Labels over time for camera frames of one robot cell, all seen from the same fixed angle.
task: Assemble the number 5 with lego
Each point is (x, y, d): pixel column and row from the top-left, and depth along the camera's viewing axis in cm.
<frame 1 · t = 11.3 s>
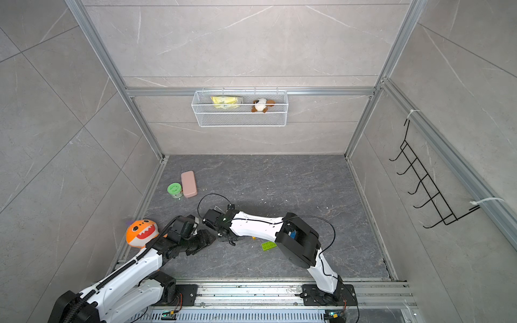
left hand: (213, 237, 84), fingers open
right hand: (230, 236, 86), fingers closed
orange shark plush toy: (139, 232, 82), point 9 cm above the table
pink rectangular case: (189, 184, 106), point 3 cm above the table

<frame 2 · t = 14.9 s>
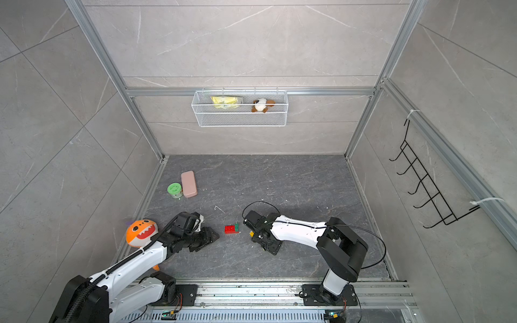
left hand: (216, 235, 85), fingers open
right hand: (261, 244, 85), fingers open
red lego brick: (230, 229, 90), point 3 cm above the table
dark green lego brick: (237, 227, 91), point 2 cm above the table
the other named things where they were.

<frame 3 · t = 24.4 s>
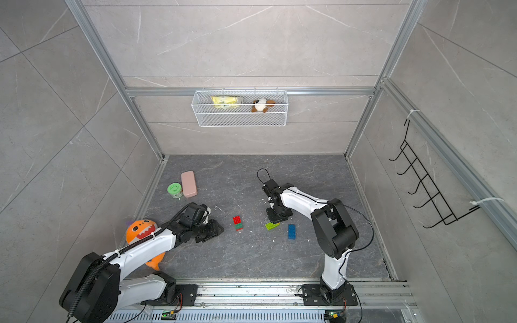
left hand: (222, 227, 86), fingers open
right hand: (278, 219, 92), fingers closed
red lego brick: (236, 220, 93), point 2 cm above the table
dark green lego brick: (238, 226, 92), point 2 cm above the table
lime green lego brick: (270, 225, 92), on the table
blue lego brick: (291, 231, 90), point 2 cm above the table
the other named things where they were.

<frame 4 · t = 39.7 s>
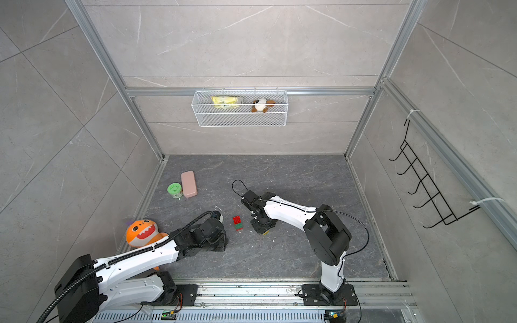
left hand: (228, 238, 82), fingers open
right hand: (264, 227, 88), fingers open
